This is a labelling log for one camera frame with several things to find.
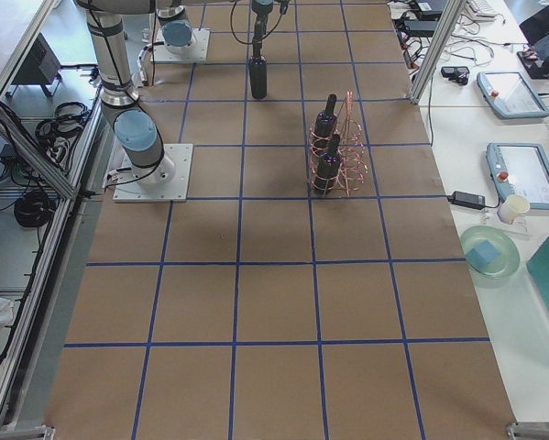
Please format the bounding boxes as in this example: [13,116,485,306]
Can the dark bottle in basket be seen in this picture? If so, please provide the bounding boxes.
[313,134,342,194]
[312,93,337,154]

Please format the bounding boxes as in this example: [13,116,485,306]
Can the white paper cup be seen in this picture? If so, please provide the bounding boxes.
[497,193,531,225]

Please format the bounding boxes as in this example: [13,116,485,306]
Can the dark bottle in basket rear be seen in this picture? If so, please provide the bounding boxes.
[312,93,337,154]

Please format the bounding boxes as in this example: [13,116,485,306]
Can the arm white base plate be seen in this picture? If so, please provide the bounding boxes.
[153,27,211,64]
[112,144,193,203]

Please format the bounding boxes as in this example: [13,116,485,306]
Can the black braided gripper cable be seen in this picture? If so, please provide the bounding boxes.
[229,0,257,47]

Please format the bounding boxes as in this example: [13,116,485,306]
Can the blue foam cube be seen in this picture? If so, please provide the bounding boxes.
[466,240,501,271]

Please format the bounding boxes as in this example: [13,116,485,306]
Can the copper wire wine basket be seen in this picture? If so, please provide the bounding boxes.
[309,90,368,196]

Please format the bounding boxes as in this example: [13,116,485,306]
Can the dark glass wine bottle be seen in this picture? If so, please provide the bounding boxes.
[247,40,268,99]

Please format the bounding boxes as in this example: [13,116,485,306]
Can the black power adapter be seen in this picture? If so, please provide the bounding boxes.
[447,191,486,210]

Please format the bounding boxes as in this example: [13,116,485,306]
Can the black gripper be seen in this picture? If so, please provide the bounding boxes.
[251,0,290,44]

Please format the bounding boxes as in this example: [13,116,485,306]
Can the aluminium frame post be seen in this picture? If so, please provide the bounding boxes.
[409,0,465,105]

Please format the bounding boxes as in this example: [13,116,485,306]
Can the dark bottle in basket front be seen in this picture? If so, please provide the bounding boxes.
[313,134,342,194]

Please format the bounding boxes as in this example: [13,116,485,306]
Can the near blue teach pendant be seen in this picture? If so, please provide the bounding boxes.
[486,142,549,210]

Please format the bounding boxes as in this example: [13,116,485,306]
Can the green glass plate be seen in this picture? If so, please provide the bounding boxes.
[460,225,521,279]

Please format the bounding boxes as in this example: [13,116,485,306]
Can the far blue teach pendant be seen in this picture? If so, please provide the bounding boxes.
[476,71,549,119]

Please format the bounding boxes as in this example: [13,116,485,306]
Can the small black device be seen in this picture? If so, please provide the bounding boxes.
[440,66,469,85]

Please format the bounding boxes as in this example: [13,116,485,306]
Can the blue teach pendant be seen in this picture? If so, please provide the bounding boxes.
[476,71,549,119]
[486,142,549,210]

